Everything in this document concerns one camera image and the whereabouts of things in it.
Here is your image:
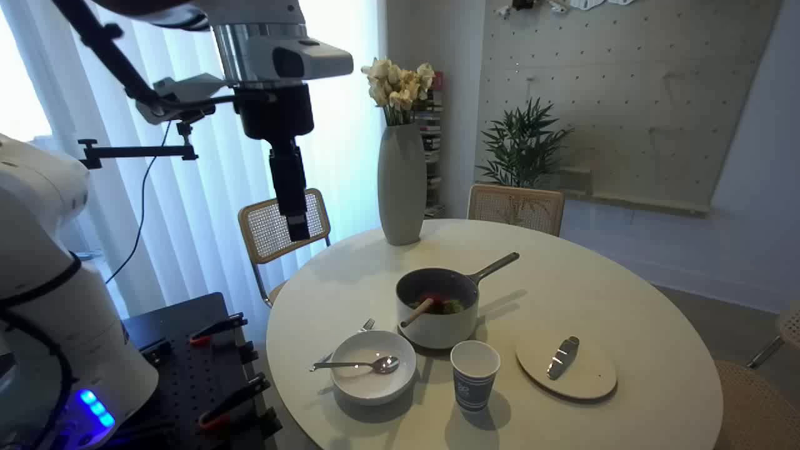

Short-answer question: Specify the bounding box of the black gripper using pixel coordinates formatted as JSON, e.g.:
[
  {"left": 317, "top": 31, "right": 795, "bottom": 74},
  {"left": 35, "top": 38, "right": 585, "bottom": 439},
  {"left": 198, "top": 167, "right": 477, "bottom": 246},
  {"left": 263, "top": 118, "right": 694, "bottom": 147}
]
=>
[{"left": 234, "top": 82, "right": 317, "bottom": 246}]

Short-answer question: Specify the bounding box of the white ceramic bowl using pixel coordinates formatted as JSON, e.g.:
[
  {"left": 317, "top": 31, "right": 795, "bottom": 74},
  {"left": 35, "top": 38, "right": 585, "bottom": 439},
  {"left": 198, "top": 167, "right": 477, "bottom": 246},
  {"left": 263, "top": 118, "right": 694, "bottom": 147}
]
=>
[{"left": 329, "top": 328, "right": 419, "bottom": 408}]

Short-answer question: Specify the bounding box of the wicker back chair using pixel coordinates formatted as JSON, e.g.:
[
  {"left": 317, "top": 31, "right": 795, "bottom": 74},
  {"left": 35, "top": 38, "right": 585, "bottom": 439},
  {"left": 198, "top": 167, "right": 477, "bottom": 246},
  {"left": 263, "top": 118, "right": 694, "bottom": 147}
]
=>
[
  {"left": 238, "top": 188, "right": 333, "bottom": 307},
  {"left": 468, "top": 183, "right": 568, "bottom": 237}
]

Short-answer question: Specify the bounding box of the white sheer curtain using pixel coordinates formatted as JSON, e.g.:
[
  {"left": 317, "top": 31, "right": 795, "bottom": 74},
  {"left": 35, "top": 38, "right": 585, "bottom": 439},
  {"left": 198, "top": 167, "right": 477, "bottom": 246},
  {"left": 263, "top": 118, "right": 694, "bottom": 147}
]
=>
[{"left": 0, "top": 0, "right": 387, "bottom": 329}]

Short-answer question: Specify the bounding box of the tall ribbed grey vase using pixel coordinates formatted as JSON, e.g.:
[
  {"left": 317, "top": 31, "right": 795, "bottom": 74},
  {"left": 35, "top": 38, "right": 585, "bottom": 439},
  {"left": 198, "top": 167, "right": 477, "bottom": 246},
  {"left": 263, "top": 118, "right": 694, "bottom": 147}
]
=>
[{"left": 374, "top": 123, "right": 429, "bottom": 248}]

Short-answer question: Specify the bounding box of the narrow shelf with items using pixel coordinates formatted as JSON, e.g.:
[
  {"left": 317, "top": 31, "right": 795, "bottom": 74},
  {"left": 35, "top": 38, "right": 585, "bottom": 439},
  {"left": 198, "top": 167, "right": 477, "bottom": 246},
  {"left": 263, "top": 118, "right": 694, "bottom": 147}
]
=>
[{"left": 419, "top": 69, "right": 448, "bottom": 219}]

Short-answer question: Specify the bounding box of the cream flower bouquet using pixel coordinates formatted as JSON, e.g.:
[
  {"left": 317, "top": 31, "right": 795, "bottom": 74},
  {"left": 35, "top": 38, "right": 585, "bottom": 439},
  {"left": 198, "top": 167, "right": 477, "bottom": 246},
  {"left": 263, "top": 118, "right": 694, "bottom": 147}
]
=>
[{"left": 360, "top": 58, "right": 437, "bottom": 128}]

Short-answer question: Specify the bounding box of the wooden spatula with red tip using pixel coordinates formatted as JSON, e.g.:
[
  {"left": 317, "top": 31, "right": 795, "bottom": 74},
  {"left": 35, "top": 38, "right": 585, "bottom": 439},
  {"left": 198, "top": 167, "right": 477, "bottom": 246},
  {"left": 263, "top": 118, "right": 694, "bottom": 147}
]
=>
[{"left": 398, "top": 296, "right": 445, "bottom": 329}]

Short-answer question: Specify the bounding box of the silver metal spoon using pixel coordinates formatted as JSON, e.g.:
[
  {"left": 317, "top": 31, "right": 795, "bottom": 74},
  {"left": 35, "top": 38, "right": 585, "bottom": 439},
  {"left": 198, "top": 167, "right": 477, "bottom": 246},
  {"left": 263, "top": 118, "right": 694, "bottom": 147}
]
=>
[{"left": 313, "top": 356, "right": 403, "bottom": 378}]

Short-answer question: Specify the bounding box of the black perforated robot cart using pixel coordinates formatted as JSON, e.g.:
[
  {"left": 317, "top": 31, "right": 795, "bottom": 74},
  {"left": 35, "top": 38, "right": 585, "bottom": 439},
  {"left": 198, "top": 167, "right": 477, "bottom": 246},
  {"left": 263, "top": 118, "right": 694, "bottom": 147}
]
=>
[{"left": 107, "top": 291, "right": 285, "bottom": 450}]

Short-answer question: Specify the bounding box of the green potted plant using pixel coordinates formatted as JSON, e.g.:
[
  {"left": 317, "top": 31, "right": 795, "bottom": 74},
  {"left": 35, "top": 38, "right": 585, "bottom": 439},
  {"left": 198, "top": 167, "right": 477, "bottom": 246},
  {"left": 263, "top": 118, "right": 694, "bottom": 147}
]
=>
[{"left": 477, "top": 97, "right": 575, "bottom": 191}]

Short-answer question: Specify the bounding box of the blue and white cup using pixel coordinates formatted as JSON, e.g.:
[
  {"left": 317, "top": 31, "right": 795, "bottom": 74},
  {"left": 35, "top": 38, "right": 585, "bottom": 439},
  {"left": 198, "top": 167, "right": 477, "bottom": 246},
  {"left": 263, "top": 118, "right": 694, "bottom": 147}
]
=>
[{"left": 448, "top": 338, "right": 503, "bottom": 417}]

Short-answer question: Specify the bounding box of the small grey metal utensil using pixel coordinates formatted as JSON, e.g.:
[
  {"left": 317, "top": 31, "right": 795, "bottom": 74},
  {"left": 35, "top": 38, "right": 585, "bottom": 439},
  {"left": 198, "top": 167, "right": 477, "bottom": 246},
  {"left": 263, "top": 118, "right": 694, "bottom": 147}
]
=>
[{"left": 544, "top": 334, "right": 582, "bottom": 383}]

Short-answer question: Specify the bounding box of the round cream wooden board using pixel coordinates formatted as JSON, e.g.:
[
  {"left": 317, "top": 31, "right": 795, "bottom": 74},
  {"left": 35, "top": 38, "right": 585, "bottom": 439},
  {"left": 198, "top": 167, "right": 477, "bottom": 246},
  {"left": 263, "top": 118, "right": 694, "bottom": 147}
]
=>
[{"left": 513, "top": 329, "right": 619, "bottom": 406}]

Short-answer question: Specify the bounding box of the wooden pegboard ledge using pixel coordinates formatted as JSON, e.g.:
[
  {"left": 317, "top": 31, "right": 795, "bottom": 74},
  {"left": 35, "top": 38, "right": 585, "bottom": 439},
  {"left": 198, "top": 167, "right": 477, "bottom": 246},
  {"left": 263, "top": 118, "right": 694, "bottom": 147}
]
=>
[{"left": 555, "top": 164, "right": 713, "bottom": 219}]

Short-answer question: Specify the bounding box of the grey stereo camera bar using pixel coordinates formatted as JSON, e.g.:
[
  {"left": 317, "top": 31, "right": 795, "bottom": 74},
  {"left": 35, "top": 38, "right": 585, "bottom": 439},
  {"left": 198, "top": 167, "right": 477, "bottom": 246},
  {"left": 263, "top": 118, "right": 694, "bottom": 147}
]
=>
[{"left": 134, "top": 73, "right": 230, "bottom": 128}]

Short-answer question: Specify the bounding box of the thin black hanging cable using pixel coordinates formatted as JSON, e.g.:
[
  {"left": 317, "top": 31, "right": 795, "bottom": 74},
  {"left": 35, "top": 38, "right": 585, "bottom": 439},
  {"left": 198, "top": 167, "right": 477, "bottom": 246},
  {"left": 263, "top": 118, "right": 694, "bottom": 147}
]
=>
[{"left": 102, "top": 123, "right": 175, "bottom": 288}]

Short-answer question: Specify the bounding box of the black clamp with orange handle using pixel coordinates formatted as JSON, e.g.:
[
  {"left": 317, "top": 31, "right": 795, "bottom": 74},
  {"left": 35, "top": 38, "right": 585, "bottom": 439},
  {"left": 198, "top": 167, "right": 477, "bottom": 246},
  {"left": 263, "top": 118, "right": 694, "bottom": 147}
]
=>
[
  {"left": 198, "top": 372, "right": 274, "bottom": 434},
  {"left": 187, "top": 312, "right": 250, "bottom": 349}
]

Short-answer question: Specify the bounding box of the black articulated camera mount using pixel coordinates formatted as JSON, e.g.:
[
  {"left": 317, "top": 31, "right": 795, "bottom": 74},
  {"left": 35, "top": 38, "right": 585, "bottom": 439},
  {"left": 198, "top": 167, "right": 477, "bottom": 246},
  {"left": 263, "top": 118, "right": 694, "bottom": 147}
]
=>
[{"left": 77, "top": 121, "right": 202, "bottom": 169}]

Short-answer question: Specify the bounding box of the white saucepan with dark handle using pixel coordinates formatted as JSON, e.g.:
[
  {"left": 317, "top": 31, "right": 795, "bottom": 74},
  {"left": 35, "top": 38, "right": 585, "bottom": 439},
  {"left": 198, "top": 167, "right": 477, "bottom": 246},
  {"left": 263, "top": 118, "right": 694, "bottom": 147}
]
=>
[{"left": 394, "top": 249, "right": 522, "bottom": 352}]

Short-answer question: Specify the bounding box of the white wall decoration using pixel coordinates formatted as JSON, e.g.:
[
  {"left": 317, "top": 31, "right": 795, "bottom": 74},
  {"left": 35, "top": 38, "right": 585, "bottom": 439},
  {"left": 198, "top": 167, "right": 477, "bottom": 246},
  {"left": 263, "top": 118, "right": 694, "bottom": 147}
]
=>
[{"left": 498, "top": 0, "right": 645, "bottom": 19}]

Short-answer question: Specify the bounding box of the beige wall pegboard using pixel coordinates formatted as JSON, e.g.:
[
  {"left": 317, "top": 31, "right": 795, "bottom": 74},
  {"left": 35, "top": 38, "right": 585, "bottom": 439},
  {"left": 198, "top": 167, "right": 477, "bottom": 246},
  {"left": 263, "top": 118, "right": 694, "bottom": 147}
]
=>
[{"left": 473, "top": 0, "right": 785, "bottom": 218}]

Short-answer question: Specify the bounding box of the grey metal chair frame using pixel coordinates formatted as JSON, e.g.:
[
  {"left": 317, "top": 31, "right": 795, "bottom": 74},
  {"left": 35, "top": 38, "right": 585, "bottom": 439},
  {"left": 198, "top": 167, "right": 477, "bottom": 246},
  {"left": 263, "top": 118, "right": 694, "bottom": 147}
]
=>
[{"left": 742, "top": 303, "right": 800, "bottom": 369}]

